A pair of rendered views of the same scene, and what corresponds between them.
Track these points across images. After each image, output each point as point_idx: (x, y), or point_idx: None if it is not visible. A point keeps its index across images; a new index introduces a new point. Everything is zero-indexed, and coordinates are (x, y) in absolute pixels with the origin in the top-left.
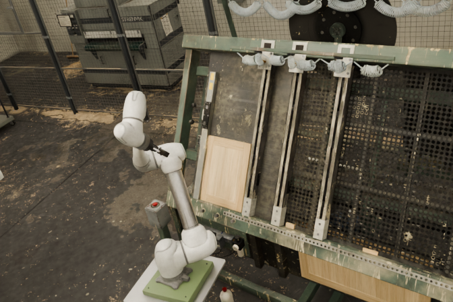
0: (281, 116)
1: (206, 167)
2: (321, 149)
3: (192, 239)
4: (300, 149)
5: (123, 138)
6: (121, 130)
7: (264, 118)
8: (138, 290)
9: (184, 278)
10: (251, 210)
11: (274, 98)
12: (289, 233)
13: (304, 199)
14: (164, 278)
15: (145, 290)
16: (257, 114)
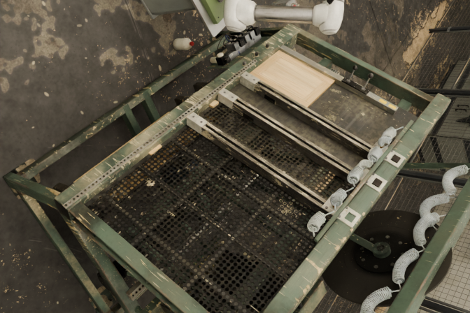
0: (317, 143)
1: (305, 66)
2: (266, 158)
3: (244, 6)
4: (276, 143)
5: None
6: None
7: (324, 126)
8: None
9: None
10: (245, 79)
11: (338, 146)
12: (207, 98)
13: (229, 124)
14: None
15: None
16: (330, 122)
